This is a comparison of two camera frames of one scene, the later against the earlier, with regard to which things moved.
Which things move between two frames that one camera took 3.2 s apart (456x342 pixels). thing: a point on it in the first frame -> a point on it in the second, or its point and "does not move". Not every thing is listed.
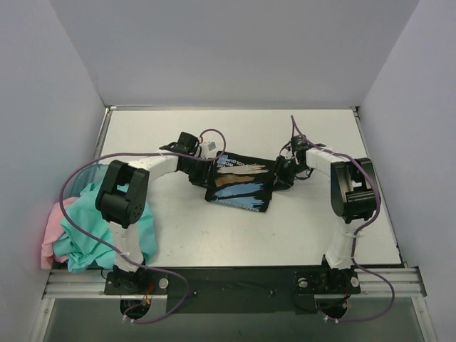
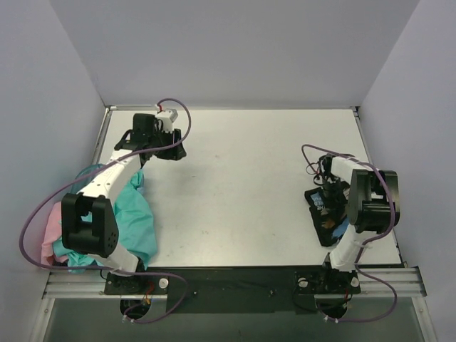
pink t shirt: x=53 y=228 does not move
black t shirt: x=243 y=182 -> x=328 y=233
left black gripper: x=199 y=174 -> x=171 y=149
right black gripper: x=282 y=172 -> x=330 y=201
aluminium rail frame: x=390 y=283 does not move
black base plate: x=236 y=291 does not move
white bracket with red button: x=209 y=149 -> x=167 y=116
